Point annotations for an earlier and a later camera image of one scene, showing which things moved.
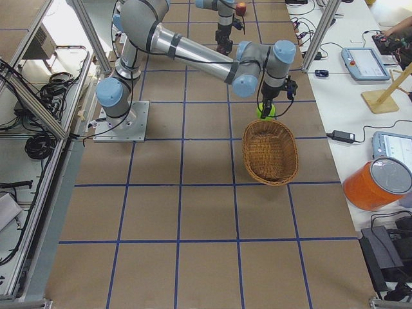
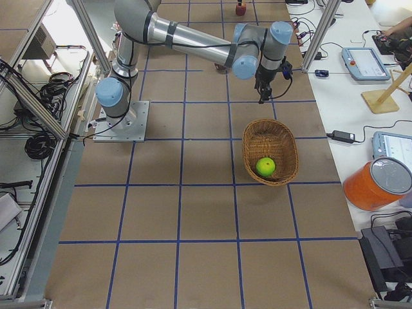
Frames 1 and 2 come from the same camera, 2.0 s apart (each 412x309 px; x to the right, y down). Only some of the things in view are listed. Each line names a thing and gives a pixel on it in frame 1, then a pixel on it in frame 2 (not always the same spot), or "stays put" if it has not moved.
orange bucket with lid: [377, 183] stays put
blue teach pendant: [364, 64] stays put
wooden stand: [383, 101] stays put
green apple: [260, 109] → [265, 167]
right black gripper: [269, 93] → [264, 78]
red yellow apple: [241, 9] stays put
